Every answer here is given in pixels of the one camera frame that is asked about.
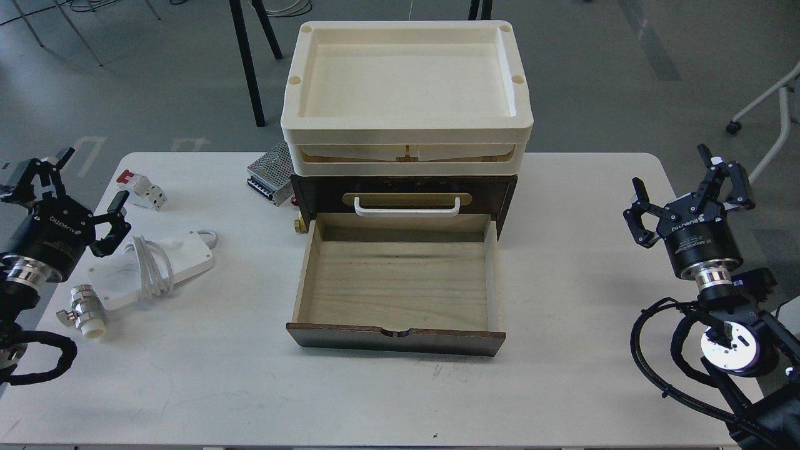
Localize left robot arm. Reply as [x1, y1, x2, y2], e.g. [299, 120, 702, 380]
[1, 147, 131, 385]

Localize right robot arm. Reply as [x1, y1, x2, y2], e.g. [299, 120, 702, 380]
[623, 144, 799, 449]

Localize grey chair legs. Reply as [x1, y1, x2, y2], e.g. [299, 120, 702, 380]
[2, 1, 166, 68]

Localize open wooden drawer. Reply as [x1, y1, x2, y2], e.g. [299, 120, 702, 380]
[286, 213, 506, 357]

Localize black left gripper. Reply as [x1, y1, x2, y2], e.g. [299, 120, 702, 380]
[1, 147, 131, 283]

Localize white drawer handle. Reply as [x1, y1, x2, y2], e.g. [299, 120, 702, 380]
[354, 196, 462, 218]

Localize red white circuit breaker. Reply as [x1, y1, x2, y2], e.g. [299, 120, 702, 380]
[116, 170, 168, 211]

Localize white chair base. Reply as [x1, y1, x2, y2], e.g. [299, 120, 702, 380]
[726, 61, 800, 186]

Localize metal mesh power supply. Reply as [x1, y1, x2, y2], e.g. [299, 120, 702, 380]
[247, 141, 294, 207]

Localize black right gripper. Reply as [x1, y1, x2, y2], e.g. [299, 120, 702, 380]
[623, 144, 756, 280]

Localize brass fitting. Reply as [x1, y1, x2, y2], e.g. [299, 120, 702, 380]
[294, 212, 308, 234]

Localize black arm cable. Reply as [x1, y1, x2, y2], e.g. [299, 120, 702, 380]
[0, 322, 78, 386]
[629, 297, 769, 438]

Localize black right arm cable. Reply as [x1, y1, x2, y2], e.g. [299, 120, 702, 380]
[629, 297, 769, 438]

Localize white power strip with cable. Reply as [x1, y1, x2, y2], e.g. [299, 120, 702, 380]
[87, 229, 218, 310]

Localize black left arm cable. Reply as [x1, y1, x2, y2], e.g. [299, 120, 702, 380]
[0, 322, 78, 386]

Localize metal ball valve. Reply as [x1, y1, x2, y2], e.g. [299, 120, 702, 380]
[56, 284, 108, 339]

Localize cream plastic tray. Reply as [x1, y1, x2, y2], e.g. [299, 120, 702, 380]
[281, 20, 534, 176]

